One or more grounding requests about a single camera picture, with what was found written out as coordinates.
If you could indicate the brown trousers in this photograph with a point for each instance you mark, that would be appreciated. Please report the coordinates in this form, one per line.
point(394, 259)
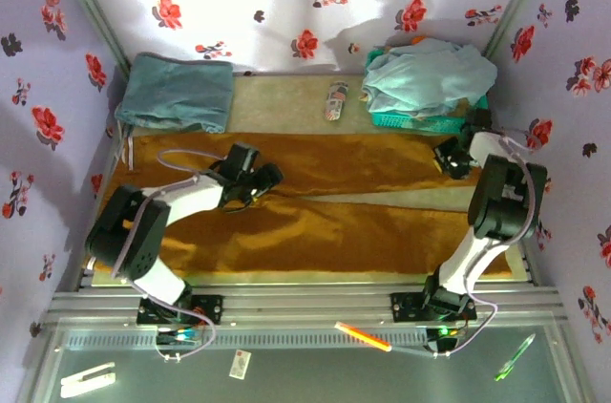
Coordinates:
point(334, 231)

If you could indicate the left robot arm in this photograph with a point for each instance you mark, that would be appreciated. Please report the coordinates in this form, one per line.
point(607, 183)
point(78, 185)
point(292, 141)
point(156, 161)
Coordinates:
point(129, 236)

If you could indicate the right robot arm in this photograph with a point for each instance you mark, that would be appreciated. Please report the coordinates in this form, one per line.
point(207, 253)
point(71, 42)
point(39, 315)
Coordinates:
point(506, 197)

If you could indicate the light blue trousers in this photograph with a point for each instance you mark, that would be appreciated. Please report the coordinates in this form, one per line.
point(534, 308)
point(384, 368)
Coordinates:
point(425, 78)

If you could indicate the folded teal trousers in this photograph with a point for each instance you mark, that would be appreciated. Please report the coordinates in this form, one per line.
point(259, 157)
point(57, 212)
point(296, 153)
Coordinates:
point(176, 92)

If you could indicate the teal plastic basket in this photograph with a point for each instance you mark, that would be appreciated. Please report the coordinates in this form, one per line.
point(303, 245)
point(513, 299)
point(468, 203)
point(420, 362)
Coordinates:
point(406, 122)

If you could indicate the tan crumpled garment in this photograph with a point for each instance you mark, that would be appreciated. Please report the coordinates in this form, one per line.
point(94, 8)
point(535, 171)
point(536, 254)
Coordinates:
point(459, 108)

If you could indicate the flag print rolled cloth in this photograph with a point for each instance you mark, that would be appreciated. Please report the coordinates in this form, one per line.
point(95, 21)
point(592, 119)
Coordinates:
point(335, 101)

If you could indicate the small orange cloth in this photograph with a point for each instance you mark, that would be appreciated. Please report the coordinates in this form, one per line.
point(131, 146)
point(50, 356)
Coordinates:
point(417, 39)

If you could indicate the white printed card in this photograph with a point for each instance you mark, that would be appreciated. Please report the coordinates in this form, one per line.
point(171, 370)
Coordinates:
point(239, 365)

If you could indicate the orange marker pen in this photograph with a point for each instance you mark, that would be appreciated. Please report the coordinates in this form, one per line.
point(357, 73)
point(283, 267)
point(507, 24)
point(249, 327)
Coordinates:
point(363, 336)

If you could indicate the green pen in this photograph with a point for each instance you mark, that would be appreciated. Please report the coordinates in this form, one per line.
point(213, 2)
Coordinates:
point(515, 357)

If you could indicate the white plastic clip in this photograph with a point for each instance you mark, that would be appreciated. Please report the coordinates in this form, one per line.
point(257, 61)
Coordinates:
point(88, 380)

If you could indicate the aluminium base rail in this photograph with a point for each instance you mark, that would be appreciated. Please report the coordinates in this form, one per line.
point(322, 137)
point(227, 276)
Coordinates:
point(305, 303)

